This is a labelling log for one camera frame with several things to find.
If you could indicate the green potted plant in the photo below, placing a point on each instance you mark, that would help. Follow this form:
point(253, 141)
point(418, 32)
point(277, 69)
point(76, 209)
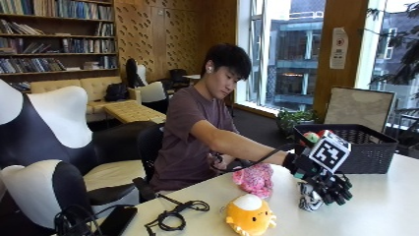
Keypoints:
point(294, 119)

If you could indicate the black backpack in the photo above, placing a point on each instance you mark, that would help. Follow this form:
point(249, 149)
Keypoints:
point(116, 92)

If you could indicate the beige tufted ottoman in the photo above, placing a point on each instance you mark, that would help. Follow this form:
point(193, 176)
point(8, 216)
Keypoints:
point(133, 113)

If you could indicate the the person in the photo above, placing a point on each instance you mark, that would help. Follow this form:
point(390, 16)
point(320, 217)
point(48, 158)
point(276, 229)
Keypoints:
point(188, 131)

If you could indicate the green and red toy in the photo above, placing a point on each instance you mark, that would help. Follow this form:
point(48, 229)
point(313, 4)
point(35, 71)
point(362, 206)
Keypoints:
point(313, 136)

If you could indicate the yellow and white plush toy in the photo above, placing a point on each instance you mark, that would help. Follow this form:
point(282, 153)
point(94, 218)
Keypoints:
point(249, 214)

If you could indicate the wooden bookshelf with books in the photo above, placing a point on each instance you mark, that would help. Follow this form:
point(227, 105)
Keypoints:
point(56, 39)

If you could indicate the black and white lounge chair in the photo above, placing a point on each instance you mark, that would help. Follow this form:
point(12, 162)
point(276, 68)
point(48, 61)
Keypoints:
point(52, 193)
point(43, 131)

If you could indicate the black and white armchair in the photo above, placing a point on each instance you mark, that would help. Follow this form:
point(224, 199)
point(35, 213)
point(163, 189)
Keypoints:
point(151, 93)

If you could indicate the black plastic basket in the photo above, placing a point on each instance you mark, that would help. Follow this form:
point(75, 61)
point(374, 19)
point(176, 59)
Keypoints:
point(372, 150)

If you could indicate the beige tufted sofa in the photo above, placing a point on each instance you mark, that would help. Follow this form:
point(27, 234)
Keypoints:
point(94, 90)

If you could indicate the beige framed board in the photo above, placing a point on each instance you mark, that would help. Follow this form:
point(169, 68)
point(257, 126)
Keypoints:
point(358, 108)

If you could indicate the white wall sign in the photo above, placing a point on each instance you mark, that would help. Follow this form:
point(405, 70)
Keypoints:
point(340, 48)

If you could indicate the black phone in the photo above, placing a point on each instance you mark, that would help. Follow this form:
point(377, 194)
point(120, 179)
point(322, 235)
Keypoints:
point(118, 220)

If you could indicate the white cube of black markers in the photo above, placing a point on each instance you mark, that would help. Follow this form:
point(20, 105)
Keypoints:
point(330, 153)

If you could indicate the pink plush toy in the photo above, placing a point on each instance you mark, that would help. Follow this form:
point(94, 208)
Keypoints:
point(255, 178)

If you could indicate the black and white striped toy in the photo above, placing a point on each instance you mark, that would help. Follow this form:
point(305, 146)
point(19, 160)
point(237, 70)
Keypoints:
point(309, 198)

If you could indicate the black office chair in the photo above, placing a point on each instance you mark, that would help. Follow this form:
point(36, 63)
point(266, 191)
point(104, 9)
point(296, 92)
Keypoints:
point(149, 147)

